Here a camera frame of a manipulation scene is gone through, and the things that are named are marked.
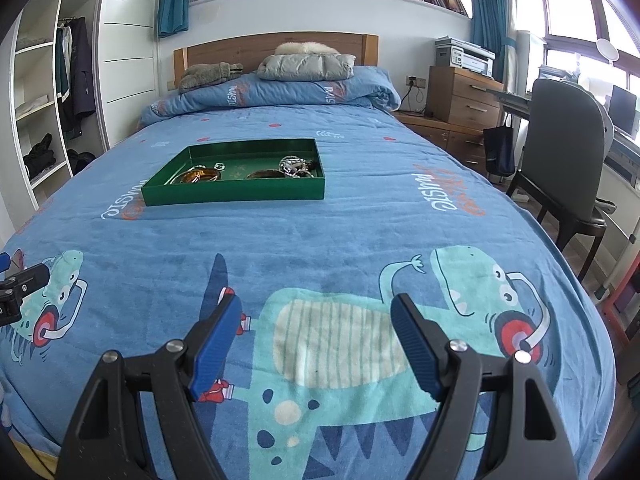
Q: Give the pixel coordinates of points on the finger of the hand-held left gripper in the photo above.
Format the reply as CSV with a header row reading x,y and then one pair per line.
x,y
30,277

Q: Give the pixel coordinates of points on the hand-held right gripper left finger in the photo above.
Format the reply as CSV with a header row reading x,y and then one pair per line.
x,y
217,345

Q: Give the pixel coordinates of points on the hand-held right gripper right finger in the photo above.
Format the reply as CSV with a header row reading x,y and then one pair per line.
x,y
415,345

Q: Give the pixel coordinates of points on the green cardboard tray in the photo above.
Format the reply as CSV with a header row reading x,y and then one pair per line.
x,y
235,194

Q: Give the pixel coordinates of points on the silver jewelry cluster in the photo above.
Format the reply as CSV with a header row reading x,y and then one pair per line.
x,y
297,167

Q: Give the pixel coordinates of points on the red smartphone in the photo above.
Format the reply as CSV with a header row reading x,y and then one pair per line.
x,y
18,258

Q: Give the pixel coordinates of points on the folded black clothes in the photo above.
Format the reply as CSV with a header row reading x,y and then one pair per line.
x,y
39,157

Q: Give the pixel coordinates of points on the blue dinosaur printed bedsheet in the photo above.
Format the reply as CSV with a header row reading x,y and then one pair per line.
x,y
320,260

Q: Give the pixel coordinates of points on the amber bangle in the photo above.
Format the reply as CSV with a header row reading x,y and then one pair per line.
x,y
200,177

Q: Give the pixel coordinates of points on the brown bangle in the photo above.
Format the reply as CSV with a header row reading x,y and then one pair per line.
x,y
265,174

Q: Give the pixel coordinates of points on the hanging dark jacket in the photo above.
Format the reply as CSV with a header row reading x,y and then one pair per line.
x,y
80,75

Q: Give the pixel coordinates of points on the black tote bag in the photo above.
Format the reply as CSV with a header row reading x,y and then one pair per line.
x,y
499,152

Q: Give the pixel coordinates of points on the wooden nightstand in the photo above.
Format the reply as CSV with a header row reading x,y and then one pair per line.
x,y
440,135

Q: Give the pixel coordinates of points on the white wardrobe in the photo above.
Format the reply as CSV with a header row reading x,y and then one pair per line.
x,y
130,60

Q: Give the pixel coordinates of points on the grey chair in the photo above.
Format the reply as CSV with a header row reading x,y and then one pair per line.
x,y
560,150

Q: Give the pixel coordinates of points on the wooden drawer chest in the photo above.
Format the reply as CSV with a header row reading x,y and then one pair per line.
x,y
460,100

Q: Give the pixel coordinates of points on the folded blue duvet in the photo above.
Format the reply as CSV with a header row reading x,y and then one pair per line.
x,y
280,95

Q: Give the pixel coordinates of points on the grey plush toy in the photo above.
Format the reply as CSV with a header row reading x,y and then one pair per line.
x,y
207,77

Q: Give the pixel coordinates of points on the desk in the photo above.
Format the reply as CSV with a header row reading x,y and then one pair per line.
x,y
625,160

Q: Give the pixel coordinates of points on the grey folded down jacket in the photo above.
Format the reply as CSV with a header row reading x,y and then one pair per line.
x,y
305,67

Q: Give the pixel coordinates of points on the white printer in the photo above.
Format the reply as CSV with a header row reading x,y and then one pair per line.
x,y
465,57

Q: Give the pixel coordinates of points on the wooden headboard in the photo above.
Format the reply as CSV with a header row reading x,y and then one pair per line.
x,y
225,50

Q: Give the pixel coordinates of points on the white fur cushion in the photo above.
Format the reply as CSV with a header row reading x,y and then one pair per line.
x,y
305,48

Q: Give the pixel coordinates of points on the computer monitor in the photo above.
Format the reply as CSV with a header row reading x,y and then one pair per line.
x,y
622,110

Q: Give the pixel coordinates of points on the long teal curtain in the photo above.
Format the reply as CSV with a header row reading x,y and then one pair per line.
x,y
487,5

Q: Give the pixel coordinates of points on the round white mirror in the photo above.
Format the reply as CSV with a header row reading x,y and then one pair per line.
x,y
607,50

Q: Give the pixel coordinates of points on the window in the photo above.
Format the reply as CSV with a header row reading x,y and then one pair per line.
x,y
570,10

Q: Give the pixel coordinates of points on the red metal frame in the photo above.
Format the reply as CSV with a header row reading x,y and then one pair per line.
x,y
620,285

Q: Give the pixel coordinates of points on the wall socket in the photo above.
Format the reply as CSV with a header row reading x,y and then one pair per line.
x,y
415,81

